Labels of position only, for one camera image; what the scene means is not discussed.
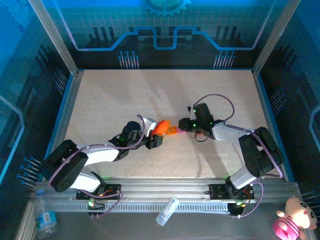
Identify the orange pill organizer box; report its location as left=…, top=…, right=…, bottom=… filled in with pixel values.
left=165, top=125, right=179, bottom=137

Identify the orange pill bottle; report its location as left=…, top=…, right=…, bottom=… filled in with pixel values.
left=153, top=119, right=172, bottom=137

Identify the small clear plastic tube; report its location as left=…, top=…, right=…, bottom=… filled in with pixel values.
left=155, top=197, right=181, bottom=227

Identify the black connector board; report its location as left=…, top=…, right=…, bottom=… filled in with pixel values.
left=86, top=197, right=106, bottom=218
left=228, top=201, right=247, bottom=219

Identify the clear plastic water bottle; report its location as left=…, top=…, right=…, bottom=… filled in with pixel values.
left=33, top=189, right=59, bottom=240

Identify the pink plush toy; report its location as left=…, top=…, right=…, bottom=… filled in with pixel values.
left=272, top=196, right=318, bottom=240

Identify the grey aluminium beam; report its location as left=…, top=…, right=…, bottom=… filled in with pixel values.
left=14, top=199, right=36, bottom=240

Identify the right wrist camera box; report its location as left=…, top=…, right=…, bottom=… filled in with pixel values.
left=186, top=105, right=198, bottom=120

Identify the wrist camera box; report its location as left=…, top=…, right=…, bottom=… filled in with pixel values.
left=144, top=117, right=159, bottom=137
left=186, top=105, right=198, bottom=120

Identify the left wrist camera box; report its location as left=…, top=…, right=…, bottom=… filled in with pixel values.
left=144, top=117, right=159, bottom=137

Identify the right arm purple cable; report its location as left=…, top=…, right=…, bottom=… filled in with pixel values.
left=192, top=93, right=285, bottom=219

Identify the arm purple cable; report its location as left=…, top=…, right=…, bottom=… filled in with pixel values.
left=47, top=114, right=147, bottom=219
left=192, top=93, right=285, bottom=219

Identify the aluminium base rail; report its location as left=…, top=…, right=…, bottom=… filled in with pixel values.
left=31, top=176, right=302, bottom=204

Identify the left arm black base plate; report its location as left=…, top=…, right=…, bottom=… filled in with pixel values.
left=75, top=183, right=123, bottom=201

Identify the grey slotted cable duct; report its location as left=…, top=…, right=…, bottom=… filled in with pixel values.
left=51, top=201, right=232, bottom=214

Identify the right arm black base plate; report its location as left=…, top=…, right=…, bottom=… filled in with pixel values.
left=208, top=183, right=258, bottom=201

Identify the aluminium side rail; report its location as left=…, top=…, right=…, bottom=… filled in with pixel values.
left=37, top=69, right=85, bottom=183

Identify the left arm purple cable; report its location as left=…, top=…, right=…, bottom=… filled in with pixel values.
left=47, top=114, right=147, bottom=219

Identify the aluminium frame post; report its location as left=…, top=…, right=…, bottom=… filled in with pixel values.
left=26, top=0, right=80, bottom=77
left=252, top=0, right=302, bottom=77

